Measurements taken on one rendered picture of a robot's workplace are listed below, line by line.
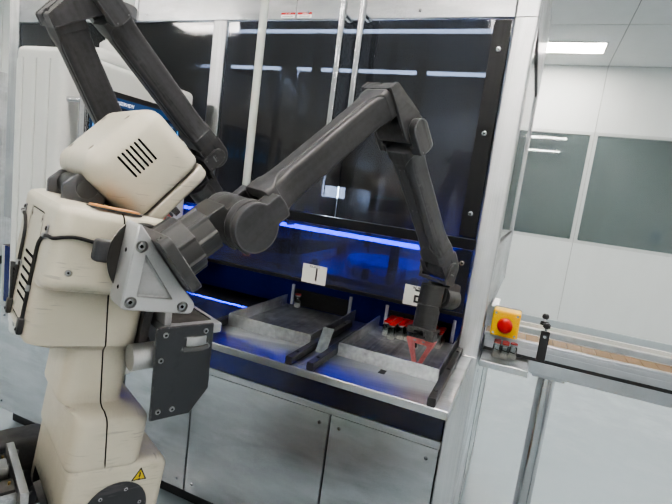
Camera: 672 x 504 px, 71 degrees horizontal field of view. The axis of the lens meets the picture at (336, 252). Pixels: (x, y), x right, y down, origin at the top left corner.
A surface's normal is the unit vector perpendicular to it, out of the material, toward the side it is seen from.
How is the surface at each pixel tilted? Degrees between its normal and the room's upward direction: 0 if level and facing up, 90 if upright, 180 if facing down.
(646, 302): 90
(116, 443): 90
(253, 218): 94
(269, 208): 94
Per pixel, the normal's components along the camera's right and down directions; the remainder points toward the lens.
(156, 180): 0.65, 0.19
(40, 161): -0.34, 0.09
